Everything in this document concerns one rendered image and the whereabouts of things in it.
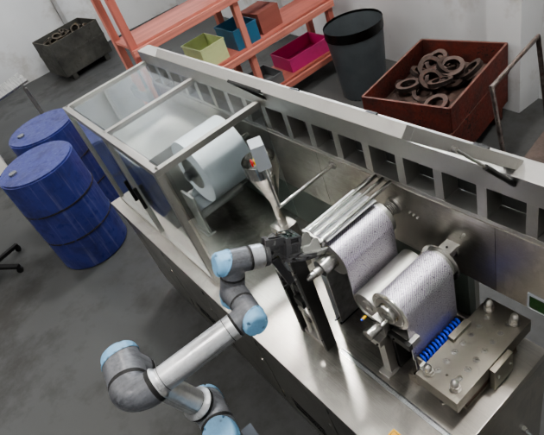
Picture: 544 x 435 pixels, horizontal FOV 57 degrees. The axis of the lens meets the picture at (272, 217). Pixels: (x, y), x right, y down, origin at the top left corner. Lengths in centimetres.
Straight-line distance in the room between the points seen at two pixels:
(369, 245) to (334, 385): 56
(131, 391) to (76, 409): 227
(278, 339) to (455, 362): 73
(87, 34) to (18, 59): 149
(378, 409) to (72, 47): 792
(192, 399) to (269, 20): 425
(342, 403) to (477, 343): 51
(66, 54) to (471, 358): 801
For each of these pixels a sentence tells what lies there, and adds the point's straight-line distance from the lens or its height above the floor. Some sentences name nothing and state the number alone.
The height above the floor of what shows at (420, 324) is 117.
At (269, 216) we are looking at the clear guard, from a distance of 249.
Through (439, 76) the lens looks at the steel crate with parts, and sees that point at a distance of 417.
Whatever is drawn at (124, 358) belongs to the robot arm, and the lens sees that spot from 154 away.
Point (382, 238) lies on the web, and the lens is 178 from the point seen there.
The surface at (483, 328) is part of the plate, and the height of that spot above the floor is 103.
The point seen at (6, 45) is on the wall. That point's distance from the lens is 994.
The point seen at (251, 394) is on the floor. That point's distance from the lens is 315.
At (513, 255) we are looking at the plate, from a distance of 166.
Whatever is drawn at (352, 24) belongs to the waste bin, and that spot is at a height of 59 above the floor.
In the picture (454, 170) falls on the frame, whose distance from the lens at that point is 157.
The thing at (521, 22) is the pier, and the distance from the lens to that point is 433.
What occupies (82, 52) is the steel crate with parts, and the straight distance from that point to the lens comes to 906.
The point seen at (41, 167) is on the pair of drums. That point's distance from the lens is 429.
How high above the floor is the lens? 259
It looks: 39 degrees down
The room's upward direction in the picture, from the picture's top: 22 degrees counter-clockwise
